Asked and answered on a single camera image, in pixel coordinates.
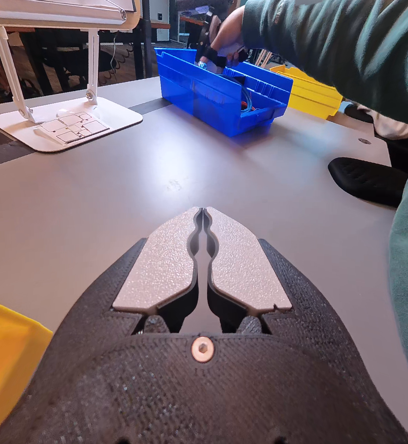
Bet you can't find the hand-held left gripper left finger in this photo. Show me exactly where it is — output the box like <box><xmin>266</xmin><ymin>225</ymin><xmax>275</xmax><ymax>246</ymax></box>
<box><xmin>112</xmin><ymin>207</ymin><xmax>204</xmax><ymax>313</ymax></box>

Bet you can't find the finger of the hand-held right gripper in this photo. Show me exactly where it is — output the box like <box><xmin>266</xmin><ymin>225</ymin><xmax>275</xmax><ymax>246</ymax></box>
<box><xmin>197</xmin><ymin>60</ymin><xmax>226</xmax><ymax>74</ymax></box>

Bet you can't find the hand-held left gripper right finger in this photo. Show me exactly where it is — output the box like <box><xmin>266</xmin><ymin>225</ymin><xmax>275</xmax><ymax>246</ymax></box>
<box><xmin>203</xmin><ymin>207</ymin><xmax>293</xmax><ymax>317</ymax></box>

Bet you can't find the blue plastic bin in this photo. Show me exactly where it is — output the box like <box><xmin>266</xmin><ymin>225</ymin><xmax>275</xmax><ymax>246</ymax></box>
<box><xmin>154</xmin><ymin>47</ymin><xmax>294</xmax><ymax>138</ymax></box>

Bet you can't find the blue ethernet cable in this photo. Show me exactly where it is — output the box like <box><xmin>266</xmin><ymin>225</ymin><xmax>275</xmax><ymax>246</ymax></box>
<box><xmin>239</xmin><ymin>87</ymin><xmax>261</xmax><ymax>112</ymax></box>

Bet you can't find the yellow plastic bin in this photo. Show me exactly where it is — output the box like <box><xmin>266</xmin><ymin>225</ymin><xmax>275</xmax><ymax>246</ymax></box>
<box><xmin>0</xmin><ymin>295</ymin><xmax>54</xmax><ymax>438</ymax></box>
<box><xmin>269</xmin><ymin>65</ymin><xmax>344</xmax><ymax>121</ymax></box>

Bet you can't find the person's right forearm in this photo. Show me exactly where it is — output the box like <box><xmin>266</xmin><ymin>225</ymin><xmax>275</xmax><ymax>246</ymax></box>
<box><xmin>241</xmin><ymin>0</ymin><xmax>408</xmax><ymax>130</ymax></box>

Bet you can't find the person's right hand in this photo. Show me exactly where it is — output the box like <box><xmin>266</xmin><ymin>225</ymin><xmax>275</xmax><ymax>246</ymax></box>
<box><xmin>209</xmin><ymin>4</ymin><xmax>248</xmax><ymax>67</ymax></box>

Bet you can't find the white lamp stand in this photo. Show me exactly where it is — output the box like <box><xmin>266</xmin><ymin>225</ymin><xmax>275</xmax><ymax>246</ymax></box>
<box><xmin>0</xmin><ymin>0</ymin><xmax>144</xmax><ymax>153</ymax></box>

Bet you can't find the black office chair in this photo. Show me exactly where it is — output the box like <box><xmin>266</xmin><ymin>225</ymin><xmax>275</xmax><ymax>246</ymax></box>
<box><xmin>34</xmin><ymin>31</ymin><xmax>118</xmax><ymax>87</ymax></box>

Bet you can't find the black tape strip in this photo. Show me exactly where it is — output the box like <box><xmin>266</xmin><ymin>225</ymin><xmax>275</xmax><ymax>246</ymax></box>
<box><xmin>0</xmin><ymin>98</ymin><xmax>171</xmax><ymax>170</ymax></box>

